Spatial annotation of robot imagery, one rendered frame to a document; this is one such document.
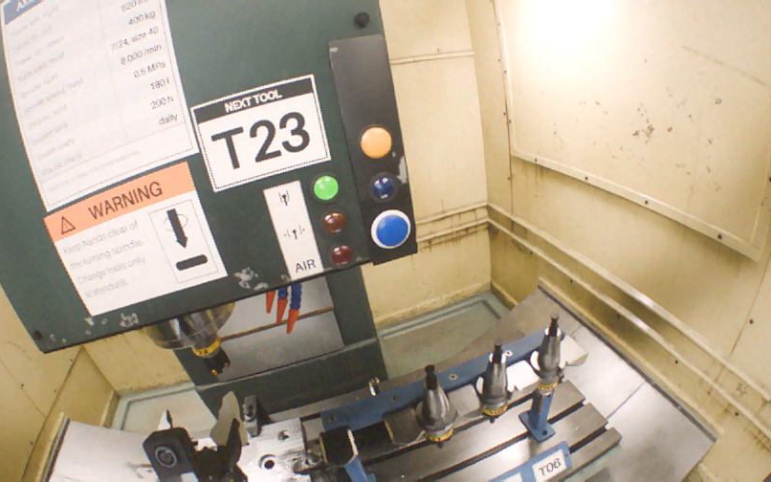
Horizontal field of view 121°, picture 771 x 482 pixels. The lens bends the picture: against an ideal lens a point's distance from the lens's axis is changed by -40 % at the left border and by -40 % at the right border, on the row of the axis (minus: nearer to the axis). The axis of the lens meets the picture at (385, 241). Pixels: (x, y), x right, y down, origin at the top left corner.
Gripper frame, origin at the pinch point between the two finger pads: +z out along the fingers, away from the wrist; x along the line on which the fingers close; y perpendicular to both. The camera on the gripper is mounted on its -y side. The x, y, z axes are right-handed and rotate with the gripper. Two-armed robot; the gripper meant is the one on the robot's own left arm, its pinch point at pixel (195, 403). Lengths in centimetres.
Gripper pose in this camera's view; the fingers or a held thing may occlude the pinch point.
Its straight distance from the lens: 51.5
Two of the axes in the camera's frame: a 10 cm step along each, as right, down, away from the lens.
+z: -3.7, -3.9, 8.4
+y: 1.5, 8.7, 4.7
